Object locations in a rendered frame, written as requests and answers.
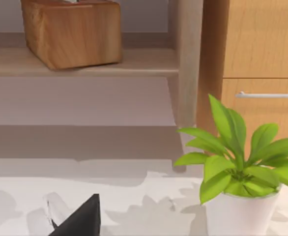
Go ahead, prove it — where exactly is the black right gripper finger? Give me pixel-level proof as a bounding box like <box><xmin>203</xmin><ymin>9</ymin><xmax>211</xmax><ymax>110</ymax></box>
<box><xmin>48</xmin><ymin>193</ymin><xmax>102</xmax><ymax>236</ymax></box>

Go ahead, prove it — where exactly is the green plant in white pot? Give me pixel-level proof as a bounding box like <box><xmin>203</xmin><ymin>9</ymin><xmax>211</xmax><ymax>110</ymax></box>
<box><xmin>173</xmin><ymin>93</ymin><xmax>288</xmax><ymax>236</ymax></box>

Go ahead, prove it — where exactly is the pale wooden open shelf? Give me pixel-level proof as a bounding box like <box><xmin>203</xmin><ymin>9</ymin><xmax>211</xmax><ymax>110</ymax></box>
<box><xmin>0</xmin><ymin>0</ymin><xmax>204</xmax><ymax>173</ymax></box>

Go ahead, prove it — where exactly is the wooden tissue box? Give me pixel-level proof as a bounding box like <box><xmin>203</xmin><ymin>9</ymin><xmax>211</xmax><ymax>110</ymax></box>
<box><xmin>20</xmin><ymin>0</ymin><xmax>123</xmax><ymax>71</ymax></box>

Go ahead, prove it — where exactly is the wooden cupboard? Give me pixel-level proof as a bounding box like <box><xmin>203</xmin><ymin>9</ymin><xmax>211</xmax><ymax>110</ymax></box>
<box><xmin>195</xmin><ymin>0</ymin><xmax>288</xmax><ymax>158</ymax></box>

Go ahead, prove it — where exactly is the wooden drawer front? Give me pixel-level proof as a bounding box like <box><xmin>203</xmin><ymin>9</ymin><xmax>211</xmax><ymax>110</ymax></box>
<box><xmin>221</xmin><ymin>78</ymin><xmax>288</xmax><ymax>157</ymax></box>

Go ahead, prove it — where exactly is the wooden cupboard door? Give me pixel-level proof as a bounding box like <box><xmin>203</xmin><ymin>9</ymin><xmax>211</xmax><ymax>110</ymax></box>
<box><xmin>222</xmin><ymin>0</ymin><xmax>288</xmax><ymax>79</ymax></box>

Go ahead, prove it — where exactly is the long metal handle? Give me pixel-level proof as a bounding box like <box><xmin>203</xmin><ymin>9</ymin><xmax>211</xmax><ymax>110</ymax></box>
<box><xmin>234</xmin><ymin>91</ymin><xmax>288</xmax><ymax>99</ymax></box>

